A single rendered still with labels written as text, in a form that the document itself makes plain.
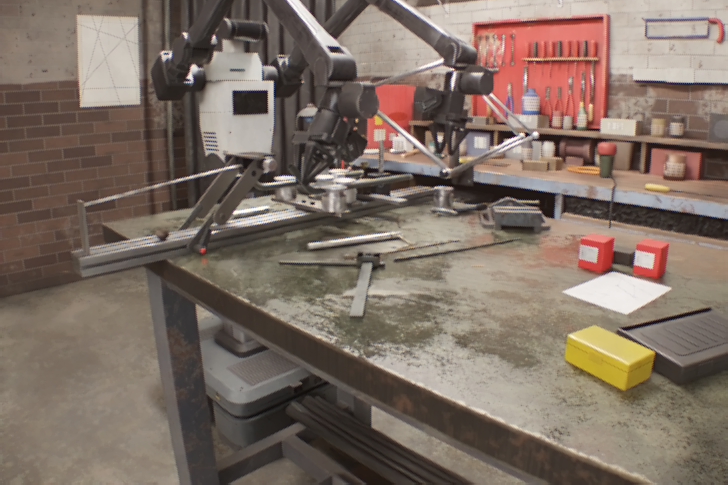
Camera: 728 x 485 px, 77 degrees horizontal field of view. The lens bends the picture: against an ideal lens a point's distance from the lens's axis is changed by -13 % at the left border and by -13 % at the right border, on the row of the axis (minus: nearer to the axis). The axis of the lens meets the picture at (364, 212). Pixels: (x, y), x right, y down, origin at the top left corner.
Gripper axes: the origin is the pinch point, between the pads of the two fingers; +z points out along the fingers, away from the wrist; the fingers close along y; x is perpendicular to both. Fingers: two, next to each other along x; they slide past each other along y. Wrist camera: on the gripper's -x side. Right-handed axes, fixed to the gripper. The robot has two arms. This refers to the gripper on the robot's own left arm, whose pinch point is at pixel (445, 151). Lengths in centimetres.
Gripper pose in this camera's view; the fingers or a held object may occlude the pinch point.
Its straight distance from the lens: 130.3
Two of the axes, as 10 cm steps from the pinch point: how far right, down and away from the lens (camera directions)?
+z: -1.5, 9.8, 1.2
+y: 5.0, 1.8, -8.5
